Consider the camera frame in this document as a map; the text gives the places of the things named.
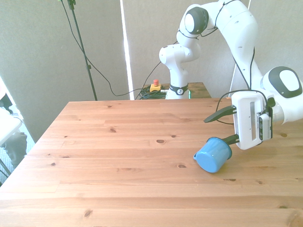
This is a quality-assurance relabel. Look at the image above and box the yellow emergency stop button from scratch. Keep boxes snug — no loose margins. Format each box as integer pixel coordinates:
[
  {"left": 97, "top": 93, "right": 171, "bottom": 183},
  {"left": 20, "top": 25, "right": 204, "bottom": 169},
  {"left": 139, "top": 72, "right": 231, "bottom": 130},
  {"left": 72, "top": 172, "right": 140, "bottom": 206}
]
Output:
[{"left": 150, "top": 79, "right": 162, "bottom": 93}]

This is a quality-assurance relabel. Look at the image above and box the coiled dark cable bundle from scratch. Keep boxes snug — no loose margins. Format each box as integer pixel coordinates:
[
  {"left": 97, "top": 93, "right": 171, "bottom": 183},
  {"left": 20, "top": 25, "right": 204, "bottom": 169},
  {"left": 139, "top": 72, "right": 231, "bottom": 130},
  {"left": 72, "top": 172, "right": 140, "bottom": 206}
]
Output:
[{"left": 136, "top": 87, "right": 169, "bottom": 100}]

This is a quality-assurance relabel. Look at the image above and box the dark wooden robot pedestal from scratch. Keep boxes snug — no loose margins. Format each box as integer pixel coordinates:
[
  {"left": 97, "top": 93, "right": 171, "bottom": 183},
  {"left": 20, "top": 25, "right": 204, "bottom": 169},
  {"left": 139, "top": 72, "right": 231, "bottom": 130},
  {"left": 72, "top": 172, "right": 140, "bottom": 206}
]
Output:
[{"left": 141, "top": 82, "right": 212, "bottom": 100}]

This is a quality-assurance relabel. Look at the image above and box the blue enamel mug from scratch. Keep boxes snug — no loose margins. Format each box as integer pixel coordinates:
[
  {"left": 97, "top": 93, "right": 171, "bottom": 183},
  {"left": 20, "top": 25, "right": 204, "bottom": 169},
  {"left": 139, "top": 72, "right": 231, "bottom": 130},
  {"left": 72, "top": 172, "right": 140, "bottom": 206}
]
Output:
[{"left": 193, "top": 137, "right": 233, "bottom": 174}]

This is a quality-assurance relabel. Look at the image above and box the black tripod cable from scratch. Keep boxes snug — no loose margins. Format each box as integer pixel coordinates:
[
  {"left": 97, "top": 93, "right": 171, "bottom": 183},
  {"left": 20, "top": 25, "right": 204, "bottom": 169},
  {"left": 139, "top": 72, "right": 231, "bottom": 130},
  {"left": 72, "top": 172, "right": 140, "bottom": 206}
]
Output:
[{"left": 56, "top": 0, "right": 166, "bottom": 97}]

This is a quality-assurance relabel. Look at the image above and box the dark grey bag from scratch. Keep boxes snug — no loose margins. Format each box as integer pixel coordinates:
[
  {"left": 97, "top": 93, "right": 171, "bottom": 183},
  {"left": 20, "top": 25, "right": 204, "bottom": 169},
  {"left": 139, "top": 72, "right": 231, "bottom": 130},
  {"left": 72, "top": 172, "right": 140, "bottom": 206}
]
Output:
[{"left": 4, "top": 132, "right": 28, "bottom": 168}]

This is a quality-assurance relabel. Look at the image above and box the white folding table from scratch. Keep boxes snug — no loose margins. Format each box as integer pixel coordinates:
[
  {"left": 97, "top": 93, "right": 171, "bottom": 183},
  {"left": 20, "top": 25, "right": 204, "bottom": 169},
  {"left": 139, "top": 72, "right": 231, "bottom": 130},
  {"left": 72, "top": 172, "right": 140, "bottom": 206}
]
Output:
[{"left": 0, "top": 107, "right": 23, "bottom": 146}]

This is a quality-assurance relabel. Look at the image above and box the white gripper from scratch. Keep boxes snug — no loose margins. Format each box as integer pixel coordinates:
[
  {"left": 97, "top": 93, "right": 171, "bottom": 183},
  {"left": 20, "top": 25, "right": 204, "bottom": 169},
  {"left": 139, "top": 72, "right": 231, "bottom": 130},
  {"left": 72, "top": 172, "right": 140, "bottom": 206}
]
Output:
[{"left": 203, "top": 91, "right": 269, "bottom": 150}]

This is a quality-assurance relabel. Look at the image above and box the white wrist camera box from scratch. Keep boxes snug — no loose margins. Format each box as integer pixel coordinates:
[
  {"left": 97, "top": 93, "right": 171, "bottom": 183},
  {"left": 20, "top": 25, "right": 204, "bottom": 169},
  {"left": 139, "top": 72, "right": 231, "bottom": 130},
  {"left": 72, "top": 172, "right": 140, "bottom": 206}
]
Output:
[{"left": 256, "top": 111, "right": 273, "bottom": 142}]

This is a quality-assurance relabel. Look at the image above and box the black tripod pole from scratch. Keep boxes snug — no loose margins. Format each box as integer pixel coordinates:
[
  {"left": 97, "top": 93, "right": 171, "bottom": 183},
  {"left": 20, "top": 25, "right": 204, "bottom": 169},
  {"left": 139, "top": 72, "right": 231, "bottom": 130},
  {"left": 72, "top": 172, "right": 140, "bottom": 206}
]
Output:
[{"left": 67, "top": 0, "right": 98, "bottom": 101}]

